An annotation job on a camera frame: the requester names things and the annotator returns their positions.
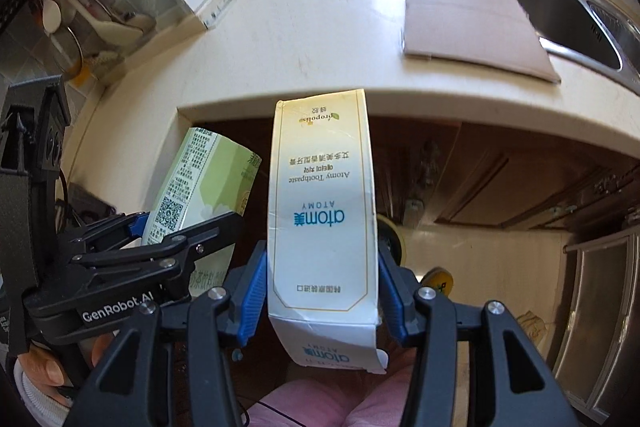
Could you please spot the white toothpaste box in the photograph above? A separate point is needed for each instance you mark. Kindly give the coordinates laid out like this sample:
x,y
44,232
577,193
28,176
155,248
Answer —
x,y
320,217

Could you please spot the black trash bin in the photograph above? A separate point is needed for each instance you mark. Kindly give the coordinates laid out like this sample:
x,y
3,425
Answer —
x,y
391,237

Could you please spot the white spoon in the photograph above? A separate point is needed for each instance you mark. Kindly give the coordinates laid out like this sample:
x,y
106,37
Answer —
x,y
51,16

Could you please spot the beige cloth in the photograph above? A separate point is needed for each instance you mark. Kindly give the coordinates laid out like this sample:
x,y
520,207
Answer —
x,y
532,327

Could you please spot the person's leg in pink pants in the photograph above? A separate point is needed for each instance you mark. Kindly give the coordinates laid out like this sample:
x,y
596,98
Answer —
x,y
310,407

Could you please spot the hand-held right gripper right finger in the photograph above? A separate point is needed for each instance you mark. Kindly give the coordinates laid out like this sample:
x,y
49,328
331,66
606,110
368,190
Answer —
x,y
395,307

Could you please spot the flat cardboard sheet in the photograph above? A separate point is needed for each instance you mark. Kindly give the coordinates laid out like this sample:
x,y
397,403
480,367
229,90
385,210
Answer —
x,y
470,7

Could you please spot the wooden cabinet door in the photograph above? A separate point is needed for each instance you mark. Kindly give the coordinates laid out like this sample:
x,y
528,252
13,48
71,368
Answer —
x,y
400,157
520,192

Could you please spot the round metal strainer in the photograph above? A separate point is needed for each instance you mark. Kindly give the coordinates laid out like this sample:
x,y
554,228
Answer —
x,y
75,52

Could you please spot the stainless steel double sink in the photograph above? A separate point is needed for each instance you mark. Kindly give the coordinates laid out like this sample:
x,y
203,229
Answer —
x,y
585,17

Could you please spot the stainless steel appliance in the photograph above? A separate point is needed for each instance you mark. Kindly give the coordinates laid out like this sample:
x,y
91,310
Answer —
x,y
600,317

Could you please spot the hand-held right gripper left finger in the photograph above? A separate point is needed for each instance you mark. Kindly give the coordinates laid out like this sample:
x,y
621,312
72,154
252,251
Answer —
x,y
252,297

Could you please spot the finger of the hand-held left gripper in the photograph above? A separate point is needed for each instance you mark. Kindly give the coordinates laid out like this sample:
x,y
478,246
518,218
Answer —
x,y
132,224
210,232

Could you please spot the yellow slipper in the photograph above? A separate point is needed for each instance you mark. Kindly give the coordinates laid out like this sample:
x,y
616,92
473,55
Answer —
x,y
436,282

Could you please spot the person's left hand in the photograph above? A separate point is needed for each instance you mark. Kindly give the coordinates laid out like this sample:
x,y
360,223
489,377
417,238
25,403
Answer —
x,y
47,369

